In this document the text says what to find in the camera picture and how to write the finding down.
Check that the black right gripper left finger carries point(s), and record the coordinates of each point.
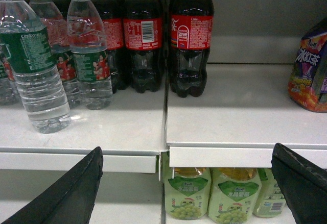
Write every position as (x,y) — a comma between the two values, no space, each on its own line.
(71,199)

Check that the purple iced tea carton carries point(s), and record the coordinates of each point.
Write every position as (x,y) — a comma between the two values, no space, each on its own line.
(307,83)

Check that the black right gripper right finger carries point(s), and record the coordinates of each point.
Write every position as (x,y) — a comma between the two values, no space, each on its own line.
(302,183)

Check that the clear water bottle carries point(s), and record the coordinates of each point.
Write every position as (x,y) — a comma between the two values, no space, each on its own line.
(25,39)

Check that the far left water bottle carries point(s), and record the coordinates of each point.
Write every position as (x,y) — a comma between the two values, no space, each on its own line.
(9,92)

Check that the white shelf board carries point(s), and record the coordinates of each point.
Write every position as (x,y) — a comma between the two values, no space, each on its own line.
(130,133)
(244,111)

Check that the green grape drink bottle right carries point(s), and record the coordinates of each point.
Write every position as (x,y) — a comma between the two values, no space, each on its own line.
(270,201)

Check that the rear cola bottle red label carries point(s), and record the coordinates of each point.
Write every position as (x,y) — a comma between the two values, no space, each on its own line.
(111,16)

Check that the green grape drink bottle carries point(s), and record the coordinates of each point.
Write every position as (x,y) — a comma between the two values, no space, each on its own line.
(233,194)
(270,201)
(187,192)

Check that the white right shelf board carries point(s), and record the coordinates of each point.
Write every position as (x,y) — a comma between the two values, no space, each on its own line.
(244,111)

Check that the white left shelf board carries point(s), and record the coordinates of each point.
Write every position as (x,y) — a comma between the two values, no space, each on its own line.
(130,133)

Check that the green grape drink bottle left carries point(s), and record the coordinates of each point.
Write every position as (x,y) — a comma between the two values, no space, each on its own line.
(187,192)

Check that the cola bottle right of divider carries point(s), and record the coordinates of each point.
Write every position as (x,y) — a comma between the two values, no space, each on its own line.
(191,25)

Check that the cola bottle with barcode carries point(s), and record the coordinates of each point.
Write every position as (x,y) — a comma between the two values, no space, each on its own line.
(143,29)

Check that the water bottle with red players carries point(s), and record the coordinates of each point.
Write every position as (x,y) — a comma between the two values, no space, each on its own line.
(88,45)

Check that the rear water bottle white cap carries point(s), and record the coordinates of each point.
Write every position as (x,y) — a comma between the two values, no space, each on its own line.
(56,26)

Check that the green grape drink bottle middle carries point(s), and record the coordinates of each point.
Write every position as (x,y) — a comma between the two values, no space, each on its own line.
(233,194)

